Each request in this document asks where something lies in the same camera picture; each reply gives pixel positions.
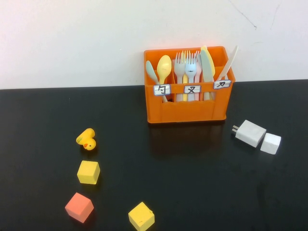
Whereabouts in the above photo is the pale blue plastic fork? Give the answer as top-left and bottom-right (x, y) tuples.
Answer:
(184, 51), (197, 102)

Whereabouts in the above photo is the pale green plastic knife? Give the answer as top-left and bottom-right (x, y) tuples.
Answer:
(200, 49), (215, 101)

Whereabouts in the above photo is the orange plastic cutlery holder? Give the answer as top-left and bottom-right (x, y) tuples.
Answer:
(143, 46), (235, 125)

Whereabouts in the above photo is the paper label spoon character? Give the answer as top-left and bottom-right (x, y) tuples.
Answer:
(153, 84), (171, 96)

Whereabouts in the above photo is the yellow plastic fork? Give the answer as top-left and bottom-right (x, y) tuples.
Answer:
(182, 50), (193, 102)

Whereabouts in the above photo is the pale green plastic spoon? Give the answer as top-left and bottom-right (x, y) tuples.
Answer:
(145, 60), (169, 103)

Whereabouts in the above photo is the paper label fork character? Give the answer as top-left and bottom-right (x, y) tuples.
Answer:
(184, 85), (202, 94)

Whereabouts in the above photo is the yellow plastic spoon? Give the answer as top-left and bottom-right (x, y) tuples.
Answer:
(157, 55), (173, 85)

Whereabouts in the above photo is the grey-green plastic fork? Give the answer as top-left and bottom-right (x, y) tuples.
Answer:
(173, 52), (186, 102)

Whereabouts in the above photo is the yellow rubber duck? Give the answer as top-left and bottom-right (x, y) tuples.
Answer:
(76, 128), (97, 152)

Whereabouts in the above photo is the paper label knife character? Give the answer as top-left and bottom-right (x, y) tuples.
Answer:
(213, 79), (231, 90)

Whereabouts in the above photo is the yellow plastic knife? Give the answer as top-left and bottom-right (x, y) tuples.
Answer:
(201, 45), (217, 76)

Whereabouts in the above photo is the yellow foam cube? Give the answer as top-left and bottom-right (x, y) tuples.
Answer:
(77, 160), (101, 185)

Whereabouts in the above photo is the cream white plastic knife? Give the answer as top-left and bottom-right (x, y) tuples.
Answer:
(216, 45), (239, 81)

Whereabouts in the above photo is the yellow foam cube chipped corner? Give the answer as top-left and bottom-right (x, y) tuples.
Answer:
(128, 201), (155, 231)

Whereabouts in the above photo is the orange foam cube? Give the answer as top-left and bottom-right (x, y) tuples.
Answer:
(64, 192), (94, 224)

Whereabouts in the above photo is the white cube block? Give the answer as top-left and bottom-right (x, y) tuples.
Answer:
(260, 132), (282, 155)

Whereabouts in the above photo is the white USB wall charger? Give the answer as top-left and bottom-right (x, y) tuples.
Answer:
(231, 119), (267, 148)

